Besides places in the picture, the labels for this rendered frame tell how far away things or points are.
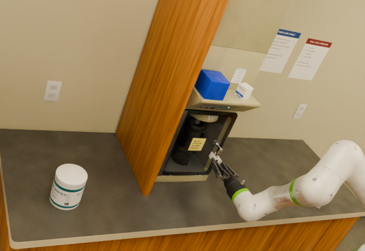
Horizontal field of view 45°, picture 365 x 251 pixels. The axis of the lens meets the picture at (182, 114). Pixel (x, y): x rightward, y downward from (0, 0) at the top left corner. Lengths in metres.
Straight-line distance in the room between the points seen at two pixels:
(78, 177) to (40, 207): 0.20
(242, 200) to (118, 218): 0.55
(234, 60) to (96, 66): 0.70
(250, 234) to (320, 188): 0.92
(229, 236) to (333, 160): 0.90
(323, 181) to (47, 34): 1.33
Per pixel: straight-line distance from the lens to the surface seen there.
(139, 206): 2.06
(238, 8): 1.83
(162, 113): 1.96
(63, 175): 1.87
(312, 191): 1.58
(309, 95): 3.07
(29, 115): 2.32
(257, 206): 1.95
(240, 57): 1.96
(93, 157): 2.24
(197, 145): 2.14
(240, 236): 2.39
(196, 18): 1.80
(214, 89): 1.84
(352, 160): 1.65
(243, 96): 1.97
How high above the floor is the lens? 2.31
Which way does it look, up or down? 28 degrees down
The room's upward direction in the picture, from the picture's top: 22 degrees clockwise
